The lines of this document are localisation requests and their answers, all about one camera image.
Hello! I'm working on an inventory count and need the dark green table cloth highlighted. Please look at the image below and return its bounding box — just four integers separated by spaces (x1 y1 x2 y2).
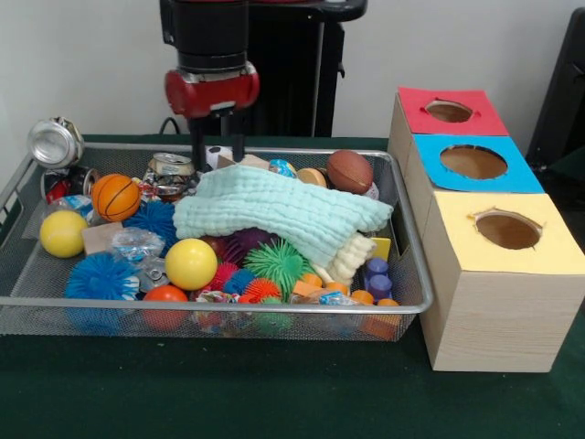
0 133 585 439

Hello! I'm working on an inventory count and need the wooden three-hole box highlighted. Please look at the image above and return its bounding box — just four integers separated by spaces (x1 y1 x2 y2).
387 86 585 372

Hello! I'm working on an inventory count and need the smooth yellow ball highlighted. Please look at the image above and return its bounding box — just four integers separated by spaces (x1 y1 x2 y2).
165 237 219 291

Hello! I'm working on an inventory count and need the crushed silver drink can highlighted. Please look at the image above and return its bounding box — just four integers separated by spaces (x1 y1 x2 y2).
27 117 86 169

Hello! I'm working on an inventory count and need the brown football toy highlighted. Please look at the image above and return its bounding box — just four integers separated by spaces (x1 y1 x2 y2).
325 149 375 196

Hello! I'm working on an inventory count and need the black upright stand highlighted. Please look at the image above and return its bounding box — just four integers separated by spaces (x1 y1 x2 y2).
525 7 585 161

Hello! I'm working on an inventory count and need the blue spiky ball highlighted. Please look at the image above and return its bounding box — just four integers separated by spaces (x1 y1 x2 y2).
122 200 180 241
66 252 142 301

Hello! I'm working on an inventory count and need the green spiky ball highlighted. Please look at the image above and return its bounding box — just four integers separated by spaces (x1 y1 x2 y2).
241 236 316 301

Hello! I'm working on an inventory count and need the black white soccer ball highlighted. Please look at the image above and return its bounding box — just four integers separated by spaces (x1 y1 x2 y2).
205 145 237 168

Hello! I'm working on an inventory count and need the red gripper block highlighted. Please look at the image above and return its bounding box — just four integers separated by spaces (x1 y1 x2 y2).
164 62 261 174

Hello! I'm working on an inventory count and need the cream waffle cloth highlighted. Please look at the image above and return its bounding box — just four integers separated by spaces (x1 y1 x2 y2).
313 232 378 286

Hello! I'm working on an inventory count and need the shallow clear mesh bin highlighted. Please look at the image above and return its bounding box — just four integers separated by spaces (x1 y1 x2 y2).
0 141 435 342

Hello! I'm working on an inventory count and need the orange basketball toy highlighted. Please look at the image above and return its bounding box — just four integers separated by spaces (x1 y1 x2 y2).
90 173 142 223

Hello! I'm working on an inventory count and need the yellow tennis ball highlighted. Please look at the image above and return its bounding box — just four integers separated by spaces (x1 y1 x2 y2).
39 209 90 260

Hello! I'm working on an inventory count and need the mint green cloth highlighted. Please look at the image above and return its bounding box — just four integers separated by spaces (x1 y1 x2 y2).
172 165 395 267

